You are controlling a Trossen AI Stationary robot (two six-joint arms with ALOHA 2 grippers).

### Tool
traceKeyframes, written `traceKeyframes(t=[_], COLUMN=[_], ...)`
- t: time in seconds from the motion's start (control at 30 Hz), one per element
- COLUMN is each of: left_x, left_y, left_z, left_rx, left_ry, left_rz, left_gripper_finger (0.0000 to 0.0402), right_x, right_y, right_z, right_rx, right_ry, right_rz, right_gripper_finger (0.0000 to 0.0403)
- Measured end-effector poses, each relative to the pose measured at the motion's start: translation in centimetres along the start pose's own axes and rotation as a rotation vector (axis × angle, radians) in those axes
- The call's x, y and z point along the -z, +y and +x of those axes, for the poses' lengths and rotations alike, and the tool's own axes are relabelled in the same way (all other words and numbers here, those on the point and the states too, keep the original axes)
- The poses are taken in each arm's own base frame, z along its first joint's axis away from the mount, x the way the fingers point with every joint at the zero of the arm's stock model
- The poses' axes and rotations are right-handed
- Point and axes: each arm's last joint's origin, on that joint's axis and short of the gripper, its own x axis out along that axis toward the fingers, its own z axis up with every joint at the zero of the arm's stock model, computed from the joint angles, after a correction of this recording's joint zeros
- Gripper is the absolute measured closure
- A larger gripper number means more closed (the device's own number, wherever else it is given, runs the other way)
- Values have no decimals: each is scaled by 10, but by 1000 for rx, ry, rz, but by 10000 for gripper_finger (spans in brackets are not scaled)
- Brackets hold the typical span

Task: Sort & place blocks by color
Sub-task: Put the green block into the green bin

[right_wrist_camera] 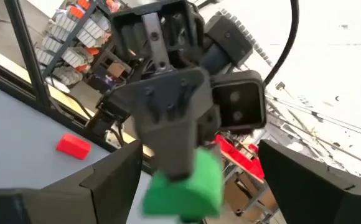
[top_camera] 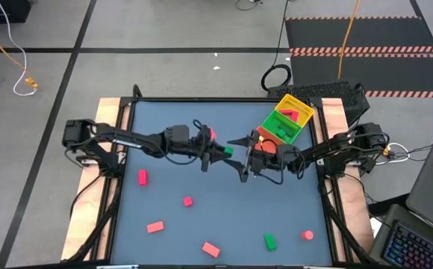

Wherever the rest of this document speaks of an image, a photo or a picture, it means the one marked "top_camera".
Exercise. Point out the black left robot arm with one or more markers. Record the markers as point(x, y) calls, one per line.
point(127, 142)

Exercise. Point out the green cube block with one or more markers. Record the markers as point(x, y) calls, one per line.
point(228, 151)

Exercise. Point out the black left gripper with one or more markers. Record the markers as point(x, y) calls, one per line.
point(205, 149)

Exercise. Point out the black mat with striped tape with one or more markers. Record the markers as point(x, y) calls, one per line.
point(369, 35)

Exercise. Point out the yellow plastic basket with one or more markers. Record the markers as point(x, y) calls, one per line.
point(295, 102)

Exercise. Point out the green rectangular block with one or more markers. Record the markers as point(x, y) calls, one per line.
point(270, 242)

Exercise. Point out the red cube block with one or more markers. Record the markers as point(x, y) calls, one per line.
point(188, 201)

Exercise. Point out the wooden side board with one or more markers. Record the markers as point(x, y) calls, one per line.
point(334, 112)
point(106, 108)

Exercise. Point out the black laptop with backlit keyboard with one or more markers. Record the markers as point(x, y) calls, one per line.
point(418, 250)

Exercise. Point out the orange-red rectangular block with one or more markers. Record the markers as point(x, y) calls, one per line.
point(155, 226)
point(211, 249)

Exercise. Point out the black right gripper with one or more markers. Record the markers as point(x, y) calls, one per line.
point(265, 162)

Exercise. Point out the red cylinder block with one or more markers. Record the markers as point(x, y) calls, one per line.
point(307, 235)

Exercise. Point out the orange plastic basket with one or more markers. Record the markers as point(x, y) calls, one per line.
point(268, 145)

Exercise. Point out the black table frame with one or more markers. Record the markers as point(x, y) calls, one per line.
point(220, 99)

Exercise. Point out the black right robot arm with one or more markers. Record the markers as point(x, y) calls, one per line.
point(324, 147)

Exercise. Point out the red rectangular block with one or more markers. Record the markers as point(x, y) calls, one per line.
point(143, 177)

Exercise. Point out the green plastic basket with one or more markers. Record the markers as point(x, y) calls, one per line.
point(272, 121)

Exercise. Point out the black box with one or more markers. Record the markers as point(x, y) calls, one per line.
point(0, 11)

